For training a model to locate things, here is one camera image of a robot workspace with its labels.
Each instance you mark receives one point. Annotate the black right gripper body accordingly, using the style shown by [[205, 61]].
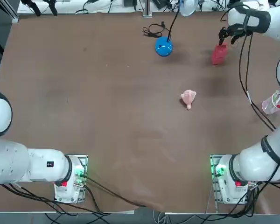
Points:
[[236, 30]]

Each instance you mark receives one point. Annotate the tall red block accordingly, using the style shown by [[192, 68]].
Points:
[[221, 51]]

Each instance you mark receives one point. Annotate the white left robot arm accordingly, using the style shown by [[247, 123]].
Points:
[[14, 161]]

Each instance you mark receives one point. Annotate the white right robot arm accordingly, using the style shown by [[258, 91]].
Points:
[[254, 163]]

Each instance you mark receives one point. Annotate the blue desk lamp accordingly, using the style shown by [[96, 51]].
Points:
[[163, 46]]

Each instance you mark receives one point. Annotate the pink plush toy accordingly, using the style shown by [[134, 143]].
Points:
[[188, 96]]

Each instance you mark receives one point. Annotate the clear plastic cup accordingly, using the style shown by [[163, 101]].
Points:
[[270, 106]]

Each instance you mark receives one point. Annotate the aluminium frame post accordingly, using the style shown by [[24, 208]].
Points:
[[147, 8]]

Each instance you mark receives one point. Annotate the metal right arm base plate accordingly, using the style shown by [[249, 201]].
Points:
[[213, 168]]

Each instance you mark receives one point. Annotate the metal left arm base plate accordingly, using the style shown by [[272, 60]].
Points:
[[84, 163]]

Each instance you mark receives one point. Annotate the aluminium frame rail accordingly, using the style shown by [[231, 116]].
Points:
[[9, 10]]

